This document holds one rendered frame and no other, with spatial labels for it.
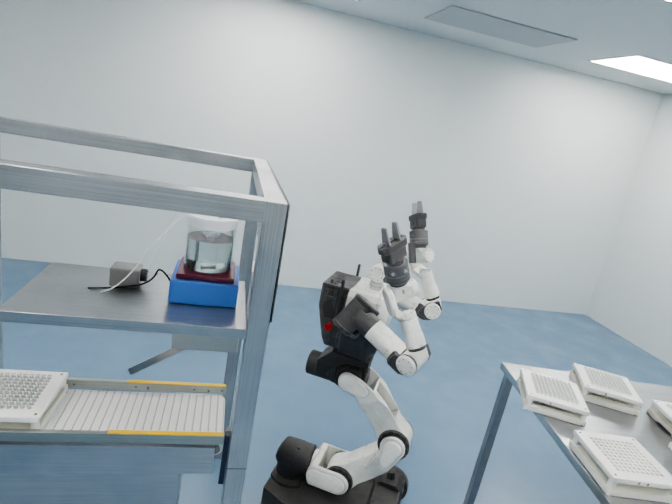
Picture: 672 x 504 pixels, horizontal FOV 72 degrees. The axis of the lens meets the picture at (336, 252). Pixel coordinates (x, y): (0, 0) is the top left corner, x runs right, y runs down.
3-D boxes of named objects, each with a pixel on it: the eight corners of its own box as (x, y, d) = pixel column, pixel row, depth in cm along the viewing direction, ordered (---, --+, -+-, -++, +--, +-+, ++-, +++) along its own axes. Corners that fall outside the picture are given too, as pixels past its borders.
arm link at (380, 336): (402, 386, 167) (358, 342, 175) (418, 371, 177) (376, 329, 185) (418, 368, 161) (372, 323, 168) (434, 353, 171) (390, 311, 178)
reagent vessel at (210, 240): (232, 262, 155) (239, 207, 150) (231, 278, 141) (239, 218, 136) (185, 256, 152) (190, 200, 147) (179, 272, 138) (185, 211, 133)
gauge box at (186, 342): (236, 338, 172) (243, 289, 166) (236, 353, 162) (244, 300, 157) (174, 334, 167) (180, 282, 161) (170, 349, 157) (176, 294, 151)
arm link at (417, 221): (421, 216, 229) (422, 241, 228) (403, 216, 227) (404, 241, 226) (433, 212, 217) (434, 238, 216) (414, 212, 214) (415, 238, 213)
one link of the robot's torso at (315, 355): (302, 378, 211) (309, 343, 207) (312, 365, 223) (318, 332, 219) (361, 397, 205) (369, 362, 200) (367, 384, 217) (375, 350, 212)
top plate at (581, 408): (575, 387, 211) (576, 383, 211) (589, 416, 188) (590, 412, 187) (519, 371, 216) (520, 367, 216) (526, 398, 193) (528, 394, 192)
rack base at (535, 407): (571, 396, 212) (573, 392, 212) (585, 427, 189) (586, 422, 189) (516, 380, 217) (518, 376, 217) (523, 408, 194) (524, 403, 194)
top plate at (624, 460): (612, 482, 150) (614, 477, 150) (572, 433, 174) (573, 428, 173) (681, 491, 152) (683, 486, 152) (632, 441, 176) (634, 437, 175)
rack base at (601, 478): (606, 495, 152) (609, 489, 151) (567, 444, 175) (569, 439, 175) (675, 503, 154) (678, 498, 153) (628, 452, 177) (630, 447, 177)
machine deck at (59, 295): (243, 291, 167) (245, 281, 166) (244, 342, 131) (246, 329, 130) (52, 273, 152) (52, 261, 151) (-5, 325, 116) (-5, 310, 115)
